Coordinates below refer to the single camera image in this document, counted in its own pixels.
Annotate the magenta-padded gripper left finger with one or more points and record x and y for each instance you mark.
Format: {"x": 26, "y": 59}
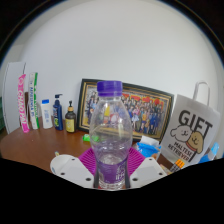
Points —
{"x": 76, "y": 171}

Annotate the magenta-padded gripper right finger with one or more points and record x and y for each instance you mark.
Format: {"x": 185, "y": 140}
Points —
{"x": 148, "y": 170}

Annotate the clear purple-capped water bottle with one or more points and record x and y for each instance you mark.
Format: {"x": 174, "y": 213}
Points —
{"x": 111, "y": 133}

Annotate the small brown snack pack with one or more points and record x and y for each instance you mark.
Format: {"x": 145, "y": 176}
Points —
{"x": 165, "y": 168}

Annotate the blue tissue pack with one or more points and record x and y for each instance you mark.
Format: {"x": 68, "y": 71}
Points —
{"x": 146, "y": 148}

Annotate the amber yellow-labelled pump bottle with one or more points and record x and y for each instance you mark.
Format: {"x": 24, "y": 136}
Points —
{"x": 70, "y": 121}

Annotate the white printed paper bag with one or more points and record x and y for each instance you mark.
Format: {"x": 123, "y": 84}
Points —
{"x": 191, "y": 130}

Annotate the dark blue pump bottle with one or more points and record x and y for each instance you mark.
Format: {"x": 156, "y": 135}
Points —
{"x": 58, "y": 115}

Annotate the framed group photo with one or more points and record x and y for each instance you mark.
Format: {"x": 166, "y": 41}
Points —
{"x": 146, "y": 110}

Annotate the white blue-capped lotion bottle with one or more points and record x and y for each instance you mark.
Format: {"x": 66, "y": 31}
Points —
{"x": 47, "y": 116}

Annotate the tall green and white box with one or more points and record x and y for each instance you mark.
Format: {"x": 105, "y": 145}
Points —
{"x": 33, "y": 101}

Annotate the white cabinet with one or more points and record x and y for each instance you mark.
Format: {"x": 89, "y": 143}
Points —
{"x": 13, "y": 96}

